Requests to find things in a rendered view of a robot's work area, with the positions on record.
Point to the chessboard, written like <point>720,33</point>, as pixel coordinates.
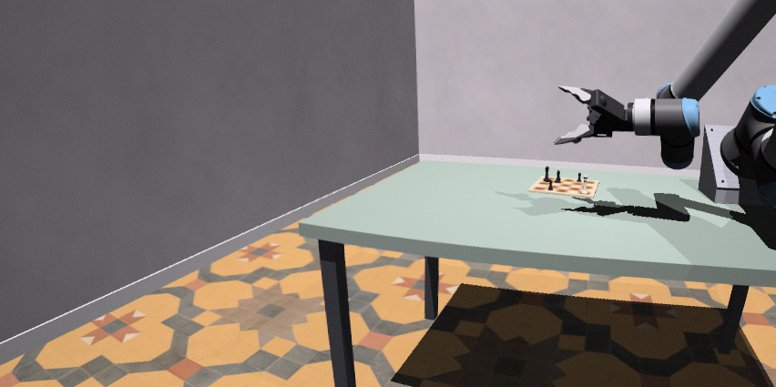
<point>567,187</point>

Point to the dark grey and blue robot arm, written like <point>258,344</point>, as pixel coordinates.
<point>676,119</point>

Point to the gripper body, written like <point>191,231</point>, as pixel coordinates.
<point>609,125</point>

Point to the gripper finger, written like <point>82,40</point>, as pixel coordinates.
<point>579,93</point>
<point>582,131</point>

